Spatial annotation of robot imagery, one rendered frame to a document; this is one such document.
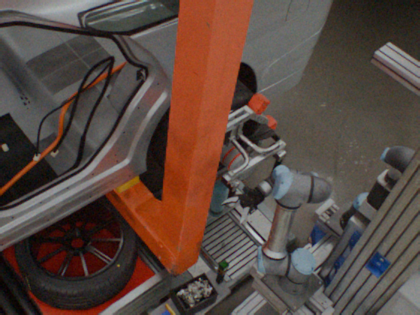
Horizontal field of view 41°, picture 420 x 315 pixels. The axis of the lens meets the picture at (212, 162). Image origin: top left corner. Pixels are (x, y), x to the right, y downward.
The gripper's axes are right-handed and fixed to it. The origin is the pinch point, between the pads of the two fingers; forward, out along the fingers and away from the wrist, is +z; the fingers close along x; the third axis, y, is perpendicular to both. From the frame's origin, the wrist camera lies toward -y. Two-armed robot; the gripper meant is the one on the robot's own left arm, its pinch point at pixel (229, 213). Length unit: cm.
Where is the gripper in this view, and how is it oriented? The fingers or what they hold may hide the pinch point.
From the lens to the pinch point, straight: 272.8
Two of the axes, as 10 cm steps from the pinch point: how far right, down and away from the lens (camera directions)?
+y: 2.2, 6.1, 7.6
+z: -7.8, 5.8, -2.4
